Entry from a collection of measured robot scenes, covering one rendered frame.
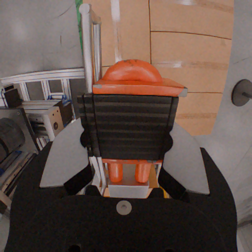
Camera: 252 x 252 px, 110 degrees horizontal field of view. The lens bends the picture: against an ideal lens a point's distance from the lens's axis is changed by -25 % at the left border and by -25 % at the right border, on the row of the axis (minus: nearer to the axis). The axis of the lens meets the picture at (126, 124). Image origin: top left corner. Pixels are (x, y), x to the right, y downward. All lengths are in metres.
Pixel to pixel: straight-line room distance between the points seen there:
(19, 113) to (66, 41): 1.14
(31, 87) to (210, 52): 1.72
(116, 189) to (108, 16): 0.86
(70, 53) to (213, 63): 1.36
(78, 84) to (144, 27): 0.80
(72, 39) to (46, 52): 0.35
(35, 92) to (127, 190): 1.51
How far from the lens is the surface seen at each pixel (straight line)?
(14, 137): 0.58
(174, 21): 0.90
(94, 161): 1.21
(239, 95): 2.05
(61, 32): 1.59
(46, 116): 0.53
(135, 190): 0.20
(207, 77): 1.00
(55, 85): 1.41
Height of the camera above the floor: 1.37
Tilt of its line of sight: 60 degrees down
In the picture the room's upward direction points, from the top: 177 degrees counter-clockwise
